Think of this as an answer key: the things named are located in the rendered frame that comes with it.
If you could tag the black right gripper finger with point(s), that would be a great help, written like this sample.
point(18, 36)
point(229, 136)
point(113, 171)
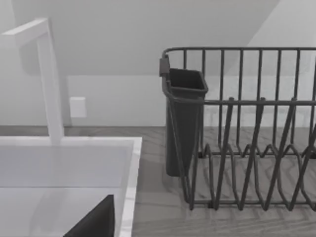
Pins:
point(98, 219)

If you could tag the white sink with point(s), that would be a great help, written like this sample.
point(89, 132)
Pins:
point(74, 168)

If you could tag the dark grey cutlery holder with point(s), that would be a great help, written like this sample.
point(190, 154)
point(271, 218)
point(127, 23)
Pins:
point(184, 118)

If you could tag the tall white tap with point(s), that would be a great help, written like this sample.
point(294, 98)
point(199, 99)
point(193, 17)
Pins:
point(50, 81)

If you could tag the white wall socket plate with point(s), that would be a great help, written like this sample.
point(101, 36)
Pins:
point(78, 107)

